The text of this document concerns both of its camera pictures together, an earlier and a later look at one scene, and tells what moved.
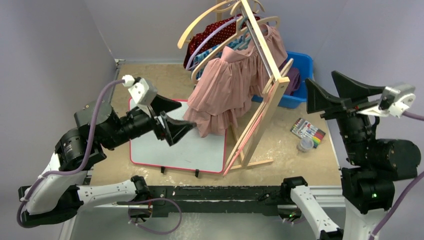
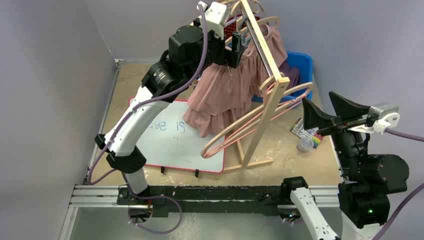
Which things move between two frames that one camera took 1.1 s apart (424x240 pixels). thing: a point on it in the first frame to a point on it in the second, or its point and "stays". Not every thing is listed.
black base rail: [213, 200] stays
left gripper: [175, 129] to [231, 58]
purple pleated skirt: [294, 76] stays
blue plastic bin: [304, 64] stays
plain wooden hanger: [282, 72] to [256, 126]
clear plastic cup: [306, 143] stays
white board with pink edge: [192, 152] stays
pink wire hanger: [250, 132] to [204, 156]
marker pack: [302, 128] stays
